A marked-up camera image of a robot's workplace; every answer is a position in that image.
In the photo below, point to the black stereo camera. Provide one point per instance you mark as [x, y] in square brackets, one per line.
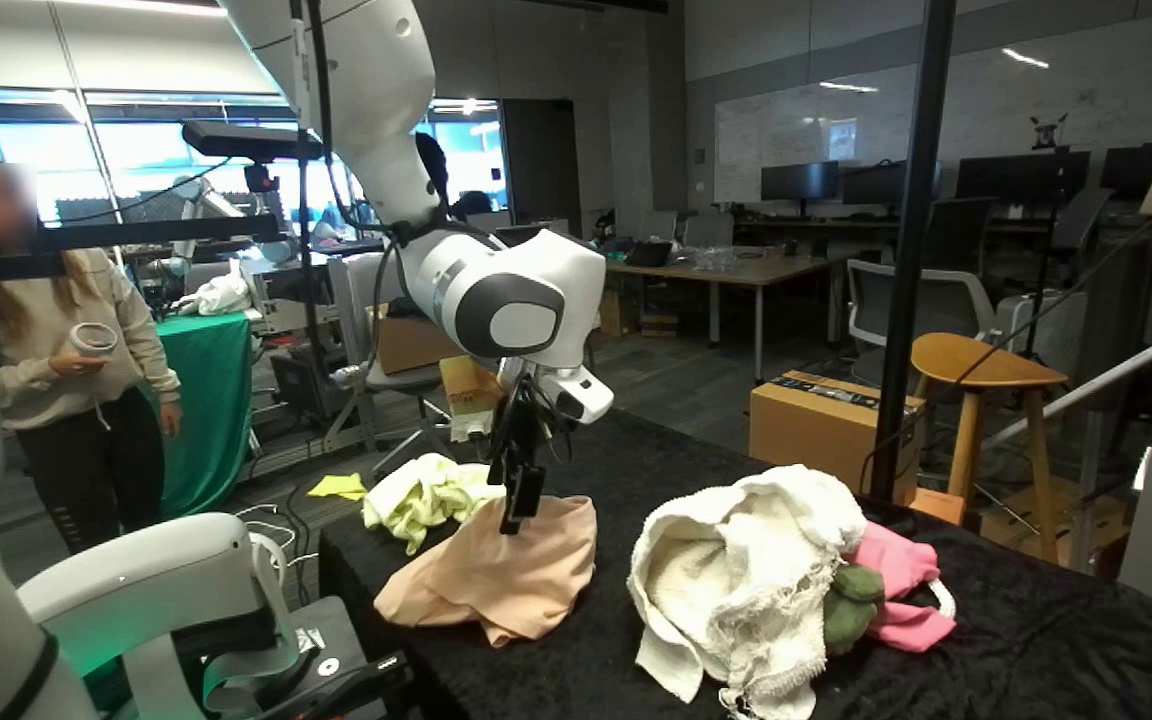
[259, 143]

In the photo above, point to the wooden stool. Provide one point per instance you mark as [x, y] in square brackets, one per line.
[991, 362]

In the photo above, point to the plain cardboard box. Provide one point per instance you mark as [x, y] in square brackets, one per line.
[408, 347]

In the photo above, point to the small yellow cloth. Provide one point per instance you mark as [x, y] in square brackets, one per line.
[337, 484]

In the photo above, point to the yellowish wrist attachment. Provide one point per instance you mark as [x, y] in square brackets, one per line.
[471, 380]

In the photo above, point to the orange plush toy green leaves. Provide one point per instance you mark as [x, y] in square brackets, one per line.
[851, 605]

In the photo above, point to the black velvet tablecloth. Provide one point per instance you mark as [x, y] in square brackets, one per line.
[1070, 643]

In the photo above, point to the grey office chair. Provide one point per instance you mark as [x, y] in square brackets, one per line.
[923, 302]

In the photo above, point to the peach cloth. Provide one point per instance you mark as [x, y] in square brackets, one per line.
[498, 580]

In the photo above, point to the pink cloth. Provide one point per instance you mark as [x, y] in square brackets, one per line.
[901, 572]

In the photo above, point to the green table cover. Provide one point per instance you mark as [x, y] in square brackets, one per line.
[209, 401]

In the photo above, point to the light green cloth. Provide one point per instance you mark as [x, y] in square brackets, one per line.
[423, 500]

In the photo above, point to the wooden desk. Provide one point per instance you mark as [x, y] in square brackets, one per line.
[720, 266]

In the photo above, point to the cardboard box with black tape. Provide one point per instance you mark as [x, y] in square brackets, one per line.
[816, 422]

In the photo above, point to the silver metal pole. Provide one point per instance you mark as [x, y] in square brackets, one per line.
[1098, 380]

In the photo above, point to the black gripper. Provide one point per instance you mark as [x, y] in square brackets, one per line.
[521, 442]

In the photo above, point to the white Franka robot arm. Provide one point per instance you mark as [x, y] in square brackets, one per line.
[510, 302]

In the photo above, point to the small grey cup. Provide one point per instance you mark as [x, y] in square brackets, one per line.
[91, 339]

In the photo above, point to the white crumpled bag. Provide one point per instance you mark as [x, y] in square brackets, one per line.
[218, 289]

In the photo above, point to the black metal pole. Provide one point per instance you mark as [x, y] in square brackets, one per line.
[909, 266]

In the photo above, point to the person in beige sweater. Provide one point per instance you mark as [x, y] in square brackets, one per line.
[68, 387]

